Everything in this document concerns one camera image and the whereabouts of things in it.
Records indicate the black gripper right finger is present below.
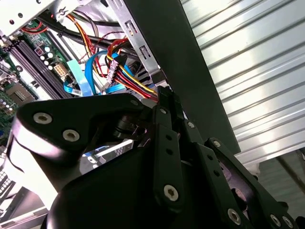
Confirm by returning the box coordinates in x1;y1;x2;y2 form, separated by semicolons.
175;93;298;229

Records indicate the blue data wire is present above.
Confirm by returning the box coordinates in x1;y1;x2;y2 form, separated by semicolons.
84;50;128;96

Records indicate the red yellow power wire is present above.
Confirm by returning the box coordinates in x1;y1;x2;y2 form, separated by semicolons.
104;38;160;102

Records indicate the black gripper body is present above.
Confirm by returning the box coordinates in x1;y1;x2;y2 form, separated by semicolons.
46;143;227;229

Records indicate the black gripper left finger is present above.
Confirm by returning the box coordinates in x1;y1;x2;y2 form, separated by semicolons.
13;86;185;212

